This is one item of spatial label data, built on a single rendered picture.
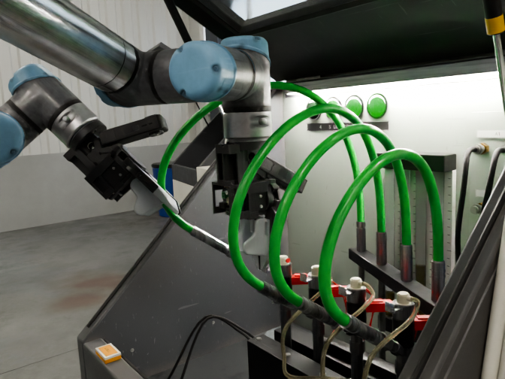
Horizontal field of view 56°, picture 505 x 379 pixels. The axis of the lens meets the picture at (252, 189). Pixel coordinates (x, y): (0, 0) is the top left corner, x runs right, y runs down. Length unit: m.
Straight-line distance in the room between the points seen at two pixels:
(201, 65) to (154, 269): 0.55
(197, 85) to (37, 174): 6.76
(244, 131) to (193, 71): 0.14
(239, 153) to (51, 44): 0.30
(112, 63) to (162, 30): 7.63
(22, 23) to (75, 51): 0.07
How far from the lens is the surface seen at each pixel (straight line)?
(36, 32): 0.58
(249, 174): 0.65
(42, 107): 0.89
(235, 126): 0.72
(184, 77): 0.62
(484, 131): 0.88
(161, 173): 0.83
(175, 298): 1.09
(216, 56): 0.61
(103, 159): 0.84
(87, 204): 7.58
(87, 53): 0.62
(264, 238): 0.76
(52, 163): 7.37
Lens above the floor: 1.37
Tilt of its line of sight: 9 degrees down
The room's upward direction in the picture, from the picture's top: 3 degrees counter-clockwise
